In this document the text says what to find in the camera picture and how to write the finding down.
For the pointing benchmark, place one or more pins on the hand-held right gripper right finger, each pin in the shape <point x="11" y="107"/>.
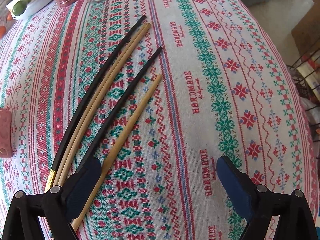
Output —
<point x="235" y="187"/>

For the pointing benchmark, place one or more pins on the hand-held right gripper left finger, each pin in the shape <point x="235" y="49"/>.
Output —
<point x="82" y="192"/>

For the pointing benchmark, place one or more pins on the plain wooden chopstick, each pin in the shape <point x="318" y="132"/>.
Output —
<point x="124" y="136"/>
<point x="75" y="150"/>
<point x="68" y="152"/>

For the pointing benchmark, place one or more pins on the black chopstick with gold band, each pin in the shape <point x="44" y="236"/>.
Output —
<point x="117" y="104"/>
<point x="60" y="155"/>

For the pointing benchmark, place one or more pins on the pink perforated utensil holder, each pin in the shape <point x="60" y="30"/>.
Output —
<point x="5" y="132"/>

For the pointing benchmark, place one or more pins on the patterned tablecloth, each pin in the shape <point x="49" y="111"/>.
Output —
<point x="200" y="92"/>

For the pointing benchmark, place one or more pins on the brown cardboard box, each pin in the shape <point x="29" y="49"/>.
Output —
<point x="306" y="27"/>

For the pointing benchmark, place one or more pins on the glass jar of small oranges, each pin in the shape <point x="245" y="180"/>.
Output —
<point x="2" y="28"/>

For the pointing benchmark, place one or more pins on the white bowl with green knob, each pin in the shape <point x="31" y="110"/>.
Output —
<point x="27" y="6"/>

